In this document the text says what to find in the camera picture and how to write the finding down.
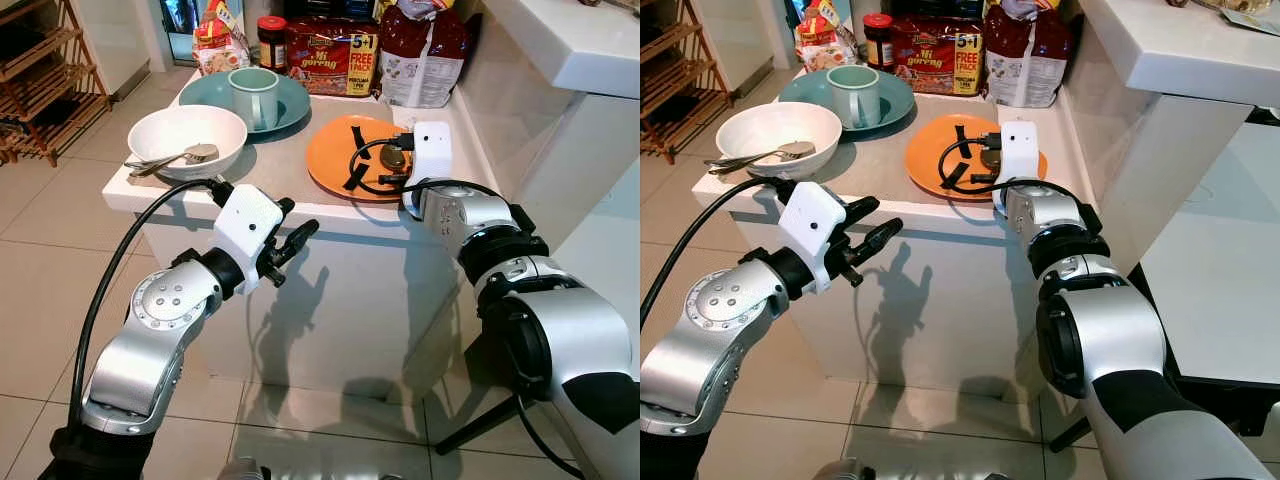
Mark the black metal leg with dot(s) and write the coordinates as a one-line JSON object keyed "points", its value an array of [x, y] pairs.
{"points": [[1070, 433], [480, 423]]}

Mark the dark jar with red lid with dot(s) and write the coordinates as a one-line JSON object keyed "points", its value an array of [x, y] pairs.
{"points": [[271, 45], [878, 42]]}

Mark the white ceramic bowl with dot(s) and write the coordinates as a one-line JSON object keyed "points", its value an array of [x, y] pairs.
{"points": [[180, 128], [770, 125]]}

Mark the metal fork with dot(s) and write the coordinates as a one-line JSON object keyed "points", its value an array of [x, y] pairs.
{"points": [[150, 167], [735, 164]]}

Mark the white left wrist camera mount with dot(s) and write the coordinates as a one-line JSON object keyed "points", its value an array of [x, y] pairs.
{"points": [[245, 225], [808, 225]]}

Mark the wooden slatted rack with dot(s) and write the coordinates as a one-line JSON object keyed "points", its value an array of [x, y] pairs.
{"points": [[45, 95], [690, 95]]}

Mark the grey robot foot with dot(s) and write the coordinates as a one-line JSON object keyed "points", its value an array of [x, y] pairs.
{"points": [[240, 470], [838, 470]]}

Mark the colourful snack bag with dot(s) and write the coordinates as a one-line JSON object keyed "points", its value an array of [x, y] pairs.
{"points": [[218, 40], [822, 38]]}

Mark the white kitchen island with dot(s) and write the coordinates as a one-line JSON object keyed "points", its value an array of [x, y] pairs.
{"points": [[950, 300], [350, 300]]}

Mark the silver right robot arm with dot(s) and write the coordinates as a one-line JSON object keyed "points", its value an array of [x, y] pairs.
{"points": [[1110, 330], [570, 330]]}

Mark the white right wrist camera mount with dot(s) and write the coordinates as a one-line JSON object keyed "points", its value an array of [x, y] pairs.
{"points": [[1017, 155], [432, 155]]}

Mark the white table with black frame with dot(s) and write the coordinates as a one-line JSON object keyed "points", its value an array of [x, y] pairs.
{"points": [[610, 260], [1220, 300]]}

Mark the orange plate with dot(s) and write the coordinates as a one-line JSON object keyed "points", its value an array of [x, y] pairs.
{"points": [[923, 150], [328, 150]]}

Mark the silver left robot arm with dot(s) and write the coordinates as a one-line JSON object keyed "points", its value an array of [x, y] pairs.
{"points": [[150, 340], [700, 350]]}

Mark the metal spoon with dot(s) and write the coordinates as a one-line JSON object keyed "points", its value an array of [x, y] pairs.
{"points": [[798, 150], [202, 152]]}

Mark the teal plate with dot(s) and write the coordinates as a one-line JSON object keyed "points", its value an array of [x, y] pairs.
{"points": [[205, 95], [802, 95]]}

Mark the pale green mug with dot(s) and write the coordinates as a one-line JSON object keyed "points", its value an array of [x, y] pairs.
{"points": [[255, 100], [855, 100]]}

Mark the white raised counter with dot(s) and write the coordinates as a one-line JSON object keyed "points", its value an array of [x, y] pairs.
{"points": [[1180, 50], [570, 40]]}

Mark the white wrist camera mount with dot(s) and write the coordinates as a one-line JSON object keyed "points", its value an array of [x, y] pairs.
{"points": [[245, 225], [1017, 155], [808, 225], [432, 155]]}

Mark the red instant noodle multipack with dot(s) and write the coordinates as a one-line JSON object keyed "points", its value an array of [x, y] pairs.
{"points": [[325, 55], [930, 55]]}

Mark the red and white food bag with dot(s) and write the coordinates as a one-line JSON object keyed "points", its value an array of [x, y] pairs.
{"points": [[420, 50], [1025, 50]]}

